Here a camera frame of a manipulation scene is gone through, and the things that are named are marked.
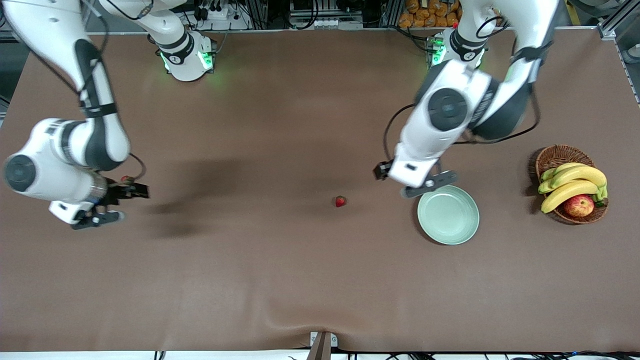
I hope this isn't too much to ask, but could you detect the pale green plate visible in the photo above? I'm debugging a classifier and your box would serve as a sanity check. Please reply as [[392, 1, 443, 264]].
[[417, 184, 480, 246]]

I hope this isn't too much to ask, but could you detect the large table cover mat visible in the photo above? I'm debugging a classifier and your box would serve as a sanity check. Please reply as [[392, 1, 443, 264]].
[[0, 27, 640, 353]]

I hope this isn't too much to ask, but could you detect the brown wicker basket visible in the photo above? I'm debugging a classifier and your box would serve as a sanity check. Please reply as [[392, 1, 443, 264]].
[[535, 144, 610, 225]]

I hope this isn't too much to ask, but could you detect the bag of bread rolls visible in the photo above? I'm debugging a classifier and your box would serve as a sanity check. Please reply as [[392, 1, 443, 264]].
[[398, 0, 461, 29]]

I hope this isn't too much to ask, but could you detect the white terminal strip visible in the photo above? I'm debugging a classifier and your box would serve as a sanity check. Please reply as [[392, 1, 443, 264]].
[[309, 18, 364, 29]]

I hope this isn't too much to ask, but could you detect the yellow banana bunch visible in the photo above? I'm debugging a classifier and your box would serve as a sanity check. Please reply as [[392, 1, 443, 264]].
[[537, 162, 609, 215]]

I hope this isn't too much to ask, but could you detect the red apple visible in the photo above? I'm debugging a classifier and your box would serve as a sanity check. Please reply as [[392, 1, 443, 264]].
[[563, 194, 596, 218]]

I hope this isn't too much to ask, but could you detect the white power strip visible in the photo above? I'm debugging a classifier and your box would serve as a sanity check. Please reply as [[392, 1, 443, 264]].
[[197, 2, 231, 22]]

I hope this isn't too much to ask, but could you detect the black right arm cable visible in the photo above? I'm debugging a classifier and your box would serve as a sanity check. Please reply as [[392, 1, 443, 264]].
[[0, 0, 147, 182]]

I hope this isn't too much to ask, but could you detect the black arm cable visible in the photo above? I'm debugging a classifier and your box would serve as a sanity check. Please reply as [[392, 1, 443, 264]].
[[383, 15, 542, 162], [0, 0, 147, 182]]

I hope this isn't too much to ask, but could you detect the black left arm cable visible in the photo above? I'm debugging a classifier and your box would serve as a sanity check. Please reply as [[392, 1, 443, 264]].
[[383, 15, 542, 162]]

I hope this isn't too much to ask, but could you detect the metal table clamp bracket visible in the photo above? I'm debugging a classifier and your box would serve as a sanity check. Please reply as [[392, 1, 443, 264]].
[[309, 331, 339, 360]]

